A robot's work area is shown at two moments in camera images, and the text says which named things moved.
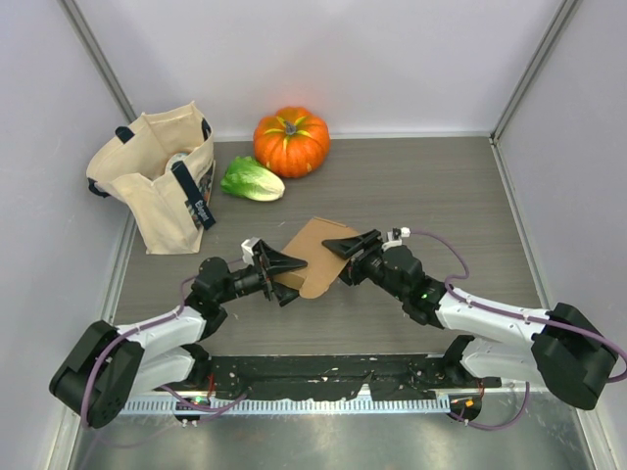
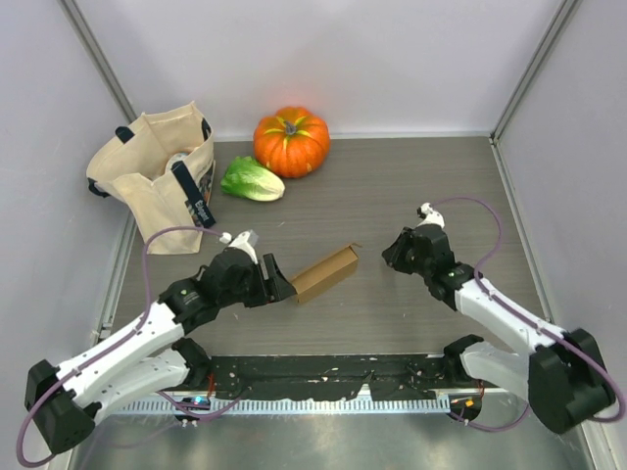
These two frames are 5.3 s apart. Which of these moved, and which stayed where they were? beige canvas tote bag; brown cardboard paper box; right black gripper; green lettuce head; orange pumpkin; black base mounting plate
Moved: brown cardboard paper box; right black gripper
Stayed: green lettuce head; orange pumpkin; beige canvas tote bag; black base mounting plate
